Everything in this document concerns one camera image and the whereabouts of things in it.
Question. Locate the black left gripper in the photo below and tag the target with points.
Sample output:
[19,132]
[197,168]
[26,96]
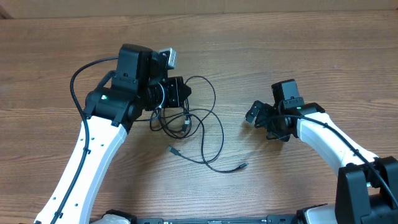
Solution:
[178,92]

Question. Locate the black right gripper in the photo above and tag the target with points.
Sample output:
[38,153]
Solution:
[265,115]

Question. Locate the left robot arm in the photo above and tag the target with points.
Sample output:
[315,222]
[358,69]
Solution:
[139,83]

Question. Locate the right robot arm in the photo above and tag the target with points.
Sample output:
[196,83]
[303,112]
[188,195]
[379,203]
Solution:
[366,191]

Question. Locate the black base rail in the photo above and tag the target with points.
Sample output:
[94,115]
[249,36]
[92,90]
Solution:
[214,221]

